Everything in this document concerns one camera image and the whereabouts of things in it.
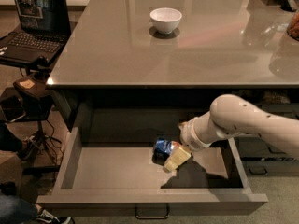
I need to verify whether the person leg in jeans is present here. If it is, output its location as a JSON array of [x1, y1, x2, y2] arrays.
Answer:
[[0, 195, 38, 224]]

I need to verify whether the white ceramic bowl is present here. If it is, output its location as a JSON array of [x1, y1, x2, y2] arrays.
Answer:
[[149, 7, 182, 34]]

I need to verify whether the blue pepsi can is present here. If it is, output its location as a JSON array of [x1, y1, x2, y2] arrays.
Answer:
[[152, 138, 179, 165]]

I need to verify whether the open grey top drawer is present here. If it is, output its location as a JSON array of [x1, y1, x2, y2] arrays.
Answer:
[[37, 103, 268, 217]]

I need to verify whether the black laptop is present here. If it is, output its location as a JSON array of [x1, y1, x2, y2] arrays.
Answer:
[[0, 0, 71, 67]]

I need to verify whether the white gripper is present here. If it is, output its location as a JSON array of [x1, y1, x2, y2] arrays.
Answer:
[[164, 117, 210, 173]]

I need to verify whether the yellow sticky note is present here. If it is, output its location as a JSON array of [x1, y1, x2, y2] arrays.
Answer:
[[20, 79, 35, 89]]

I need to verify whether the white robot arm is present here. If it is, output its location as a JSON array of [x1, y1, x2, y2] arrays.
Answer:
[[164, 94, 299, 173]]

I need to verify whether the grey middle side drawer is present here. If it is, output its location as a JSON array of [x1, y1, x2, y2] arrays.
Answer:
[[235, 137, 293, 161]]

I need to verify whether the grey lower side drawer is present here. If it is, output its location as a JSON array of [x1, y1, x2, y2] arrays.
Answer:
[[243, 161, 299, 176]]

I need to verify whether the black and white sneaker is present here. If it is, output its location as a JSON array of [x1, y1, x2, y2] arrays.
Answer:
[[36, 210, 72, 224]]

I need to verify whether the black drawer handle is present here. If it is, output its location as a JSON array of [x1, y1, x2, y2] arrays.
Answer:
[[135, 203, 170, 220]]

